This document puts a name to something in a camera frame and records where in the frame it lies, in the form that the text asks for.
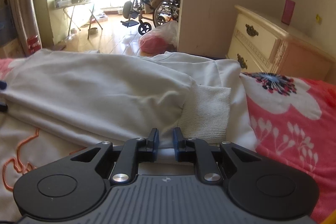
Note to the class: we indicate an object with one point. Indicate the folding table by window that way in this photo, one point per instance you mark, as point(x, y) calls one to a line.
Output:
point(75, 14)

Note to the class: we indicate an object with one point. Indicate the cream two-drawer nightstand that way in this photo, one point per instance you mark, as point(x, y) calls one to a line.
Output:
point(261, 43)

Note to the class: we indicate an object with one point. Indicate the pink cup on nightstand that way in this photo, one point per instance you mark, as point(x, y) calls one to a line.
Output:
point(288, 12)

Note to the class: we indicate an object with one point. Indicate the pink bag in plastic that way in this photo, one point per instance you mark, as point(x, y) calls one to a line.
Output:
point(160, 39)

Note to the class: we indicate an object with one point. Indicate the cardboard box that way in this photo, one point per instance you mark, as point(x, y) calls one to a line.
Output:
point(12, 50)

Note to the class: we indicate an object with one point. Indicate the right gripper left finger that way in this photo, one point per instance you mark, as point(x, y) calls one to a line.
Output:
point(127, 157)

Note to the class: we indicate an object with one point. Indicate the pink floral bed blanket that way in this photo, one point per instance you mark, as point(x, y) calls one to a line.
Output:
point(294, 123)

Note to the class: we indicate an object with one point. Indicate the blue water jug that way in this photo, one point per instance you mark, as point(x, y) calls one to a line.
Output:
point(7, 26)

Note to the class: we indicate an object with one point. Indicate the white sweatshirt orange bear outline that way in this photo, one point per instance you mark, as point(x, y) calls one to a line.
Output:
point(61, 102)

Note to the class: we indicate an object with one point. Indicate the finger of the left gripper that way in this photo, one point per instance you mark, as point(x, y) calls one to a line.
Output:
point(3, 85)

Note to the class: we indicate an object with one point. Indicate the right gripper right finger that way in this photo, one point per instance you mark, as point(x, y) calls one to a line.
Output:
point(197, 152)

